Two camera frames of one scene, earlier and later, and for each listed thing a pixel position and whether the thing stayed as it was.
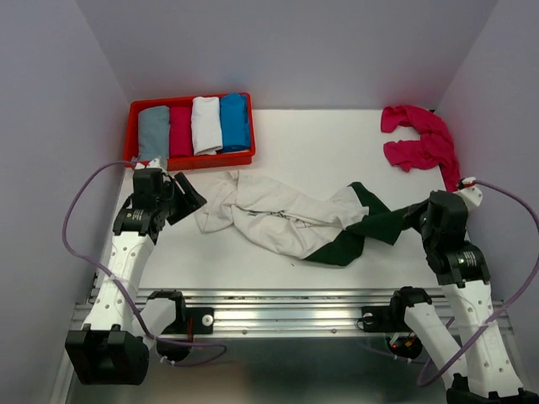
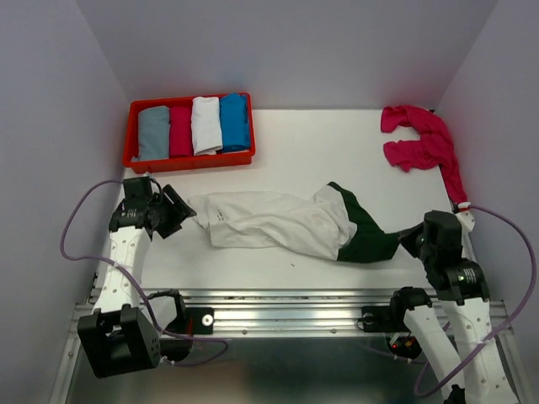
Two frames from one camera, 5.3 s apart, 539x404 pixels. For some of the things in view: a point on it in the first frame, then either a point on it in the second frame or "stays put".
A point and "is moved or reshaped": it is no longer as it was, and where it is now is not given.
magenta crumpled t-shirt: (435, 146) stays put
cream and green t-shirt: (326, 228) is moved or reshaped
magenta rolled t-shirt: (180, 131) stays put
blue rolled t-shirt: (235, 127) stays put
